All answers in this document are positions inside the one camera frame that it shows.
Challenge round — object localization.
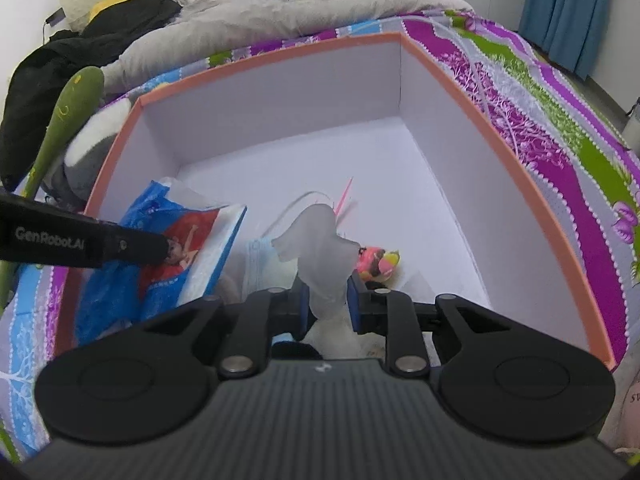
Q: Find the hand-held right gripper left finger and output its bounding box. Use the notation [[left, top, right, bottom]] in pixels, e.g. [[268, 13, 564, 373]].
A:
[[132, 276, 312, 379]]

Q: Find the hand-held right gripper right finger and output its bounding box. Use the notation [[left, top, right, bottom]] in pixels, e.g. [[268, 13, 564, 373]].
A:
[[346, 275, 508, 379]]

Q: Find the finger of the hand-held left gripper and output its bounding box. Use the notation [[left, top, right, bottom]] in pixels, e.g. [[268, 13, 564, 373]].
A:
[[99, 221, 170, 267]]

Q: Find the pink feathered toy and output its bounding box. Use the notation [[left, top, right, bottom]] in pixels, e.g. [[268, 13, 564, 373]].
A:
[[335, 176, 402, 283]]

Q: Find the clear plastic bag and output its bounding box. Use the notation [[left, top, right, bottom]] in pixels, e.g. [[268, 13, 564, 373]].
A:
[[271, 191, 360, 323]]

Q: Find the blue tissue pack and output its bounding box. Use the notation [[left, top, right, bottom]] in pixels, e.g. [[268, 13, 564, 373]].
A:
[[75, 177, 248, 346]]

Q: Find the orange cardboard box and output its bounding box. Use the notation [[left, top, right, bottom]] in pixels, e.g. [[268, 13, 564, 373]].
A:
[[54, 31, 616, 371]]

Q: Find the grey penguin plush toy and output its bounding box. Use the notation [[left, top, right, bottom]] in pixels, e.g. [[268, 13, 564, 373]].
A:
[[42, 97, 133, 211]]

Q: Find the long green plush toy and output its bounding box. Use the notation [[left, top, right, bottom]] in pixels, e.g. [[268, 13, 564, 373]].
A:
[[0, 66, 106, 311]]

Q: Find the black jacket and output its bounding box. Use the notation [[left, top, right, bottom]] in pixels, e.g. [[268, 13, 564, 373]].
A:
[[0, 0, 182, 192]]

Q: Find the floral striped bedsheet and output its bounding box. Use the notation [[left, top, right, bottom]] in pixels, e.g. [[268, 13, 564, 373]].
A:
[[0, 10, 640, 461]]

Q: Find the pale printed cloth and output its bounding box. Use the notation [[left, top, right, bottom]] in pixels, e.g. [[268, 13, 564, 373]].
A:
[[600, 360, 640, 451]]

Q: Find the grey duvet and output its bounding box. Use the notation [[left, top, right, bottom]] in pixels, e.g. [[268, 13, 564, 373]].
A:
[[100, 0, 473, 96]]

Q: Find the blue curtain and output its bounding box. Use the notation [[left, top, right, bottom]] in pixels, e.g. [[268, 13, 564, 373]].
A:
[[517, 0, 623, 81]]

